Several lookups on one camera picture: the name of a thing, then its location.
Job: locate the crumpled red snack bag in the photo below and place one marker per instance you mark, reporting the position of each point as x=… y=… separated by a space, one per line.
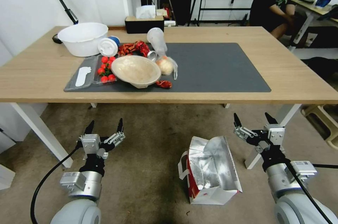
x=132 y=47

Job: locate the clear plastic clamshell container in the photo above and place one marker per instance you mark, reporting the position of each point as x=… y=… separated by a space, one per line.
x=71 y=83

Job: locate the white plastic basin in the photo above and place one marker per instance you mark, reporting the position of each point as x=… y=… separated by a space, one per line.
x=82 y=39

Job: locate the white tissue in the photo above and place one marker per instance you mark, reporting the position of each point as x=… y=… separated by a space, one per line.
x=145 y=11

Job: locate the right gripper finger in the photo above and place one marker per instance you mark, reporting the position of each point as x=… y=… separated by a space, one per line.
x=245 y=133
x=272 y=120

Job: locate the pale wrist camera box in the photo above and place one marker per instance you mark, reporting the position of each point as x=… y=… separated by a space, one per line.
x=276 y=134
x=91 y=143

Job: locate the dark grey table mat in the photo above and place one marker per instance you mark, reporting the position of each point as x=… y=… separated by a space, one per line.
x=211 y=68

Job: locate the clear plastic bottle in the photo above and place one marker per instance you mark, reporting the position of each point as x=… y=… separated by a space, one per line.
x=158 y=40

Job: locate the small silver can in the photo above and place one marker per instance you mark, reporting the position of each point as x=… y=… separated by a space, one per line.
x=152 y=55

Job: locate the black tissue box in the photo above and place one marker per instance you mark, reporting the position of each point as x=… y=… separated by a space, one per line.
x=144 y=25

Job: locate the small red wrapper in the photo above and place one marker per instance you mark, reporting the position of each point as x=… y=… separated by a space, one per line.
x=163 y=84

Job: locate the wooden desk with white frame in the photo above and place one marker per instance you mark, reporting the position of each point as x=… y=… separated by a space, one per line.
x=307 y=19

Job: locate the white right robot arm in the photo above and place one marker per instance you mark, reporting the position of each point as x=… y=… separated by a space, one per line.
x=282 y=181

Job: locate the beige paper bowl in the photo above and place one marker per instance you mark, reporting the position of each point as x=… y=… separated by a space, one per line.
x=136 y=70

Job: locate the white plastic spoon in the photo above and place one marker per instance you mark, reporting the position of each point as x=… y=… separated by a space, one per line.
x=82 y=76

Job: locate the black bag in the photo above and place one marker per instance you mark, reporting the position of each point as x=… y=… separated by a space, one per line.
x=322 y=69

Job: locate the white cabinet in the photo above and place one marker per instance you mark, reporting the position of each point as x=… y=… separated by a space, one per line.
x=15 y=123

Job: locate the person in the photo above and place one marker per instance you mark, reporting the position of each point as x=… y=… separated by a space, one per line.
x=266 y=2

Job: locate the wooden table with white legs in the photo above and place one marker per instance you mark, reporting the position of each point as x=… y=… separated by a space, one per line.
x=285 y=76

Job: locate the blue cup with white lid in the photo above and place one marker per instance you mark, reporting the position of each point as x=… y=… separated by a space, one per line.
x=107 y=46

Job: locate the bread in clear bag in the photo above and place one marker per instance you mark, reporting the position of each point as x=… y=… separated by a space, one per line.
x=165 y=66

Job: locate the beige plastic stool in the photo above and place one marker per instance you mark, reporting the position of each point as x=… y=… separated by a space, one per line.
x=323 y=121

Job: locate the small black object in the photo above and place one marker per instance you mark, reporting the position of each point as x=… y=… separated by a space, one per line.
x=56 y=38

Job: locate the foil-lined food delivery bag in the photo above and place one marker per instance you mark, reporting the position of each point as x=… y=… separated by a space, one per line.
x=211 y=166

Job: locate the white box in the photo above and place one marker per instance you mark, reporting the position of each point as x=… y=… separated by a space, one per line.
x=5 y=177

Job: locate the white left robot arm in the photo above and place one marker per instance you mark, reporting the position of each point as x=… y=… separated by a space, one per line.
x=84 y=185

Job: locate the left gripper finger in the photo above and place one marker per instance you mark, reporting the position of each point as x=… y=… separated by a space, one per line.
x=116 y=139
x=89 y=128

